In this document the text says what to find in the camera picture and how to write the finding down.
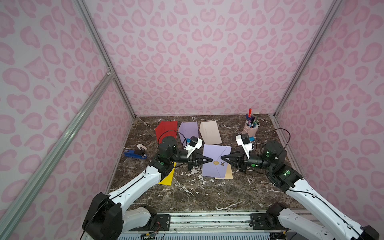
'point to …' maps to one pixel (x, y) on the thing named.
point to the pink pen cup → (250, 128)
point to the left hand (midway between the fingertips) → (210, 160)
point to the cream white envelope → (209, 132)
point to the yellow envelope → (167, 180)
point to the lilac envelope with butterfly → (187, 130)
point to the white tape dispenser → (141, 147)
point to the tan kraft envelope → (229, 174)
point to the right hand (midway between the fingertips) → (222, 159)
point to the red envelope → (166, 128)
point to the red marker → (250, 113)
